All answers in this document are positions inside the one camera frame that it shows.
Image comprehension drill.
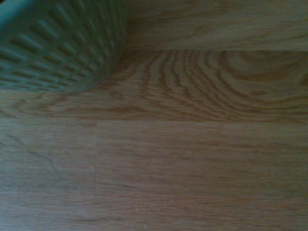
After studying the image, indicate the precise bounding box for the green textured utensil holder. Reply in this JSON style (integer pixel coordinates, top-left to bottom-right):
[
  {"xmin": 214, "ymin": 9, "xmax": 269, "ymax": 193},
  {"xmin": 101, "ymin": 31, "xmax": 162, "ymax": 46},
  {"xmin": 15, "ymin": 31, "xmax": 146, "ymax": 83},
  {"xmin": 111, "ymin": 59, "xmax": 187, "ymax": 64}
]
[{"xmin": 0, "ymin": 0, "xmax": 128, "ymax": 94}]

